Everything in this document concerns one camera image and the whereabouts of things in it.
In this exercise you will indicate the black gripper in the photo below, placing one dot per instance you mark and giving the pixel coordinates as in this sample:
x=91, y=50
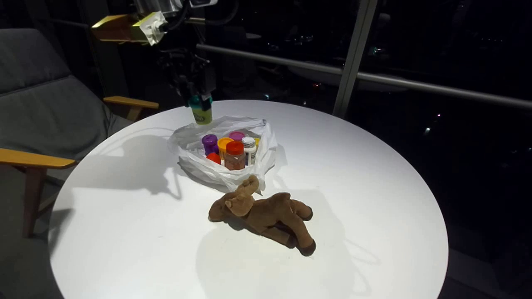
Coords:
x=184, y=68

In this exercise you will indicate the teal lid dough can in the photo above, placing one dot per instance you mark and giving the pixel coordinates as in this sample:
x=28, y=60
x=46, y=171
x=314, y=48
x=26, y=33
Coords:
x=201, y=109

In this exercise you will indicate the purple dough can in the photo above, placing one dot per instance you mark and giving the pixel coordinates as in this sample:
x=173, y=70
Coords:
x=208, y=143

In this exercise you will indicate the pink lid dough can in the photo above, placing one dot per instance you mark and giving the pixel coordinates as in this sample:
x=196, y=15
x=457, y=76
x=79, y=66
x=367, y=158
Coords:
x=236, y=134

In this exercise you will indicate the spice jar with red lid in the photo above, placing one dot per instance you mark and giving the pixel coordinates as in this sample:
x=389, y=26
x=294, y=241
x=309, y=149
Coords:
x=234, y=154

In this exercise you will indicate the white lid small jar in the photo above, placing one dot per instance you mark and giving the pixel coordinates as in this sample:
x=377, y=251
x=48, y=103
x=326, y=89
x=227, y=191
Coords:
x=249, y=148

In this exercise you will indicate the brown plush animal toy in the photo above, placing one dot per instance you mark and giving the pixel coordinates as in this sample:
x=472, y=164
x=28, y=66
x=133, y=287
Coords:
x=266, y=216

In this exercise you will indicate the white plastic bag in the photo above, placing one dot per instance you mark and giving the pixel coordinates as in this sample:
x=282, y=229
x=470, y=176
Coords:
x=193, y=159

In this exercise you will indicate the grey armchair with wooden armrests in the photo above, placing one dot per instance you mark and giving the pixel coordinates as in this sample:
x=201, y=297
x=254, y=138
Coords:
x=43, y=109

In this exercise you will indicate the grey metal window railing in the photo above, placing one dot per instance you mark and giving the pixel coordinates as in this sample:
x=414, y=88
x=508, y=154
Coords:
x=387, y=76

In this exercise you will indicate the grey window post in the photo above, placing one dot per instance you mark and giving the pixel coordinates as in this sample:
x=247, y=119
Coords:
x=354, y=55

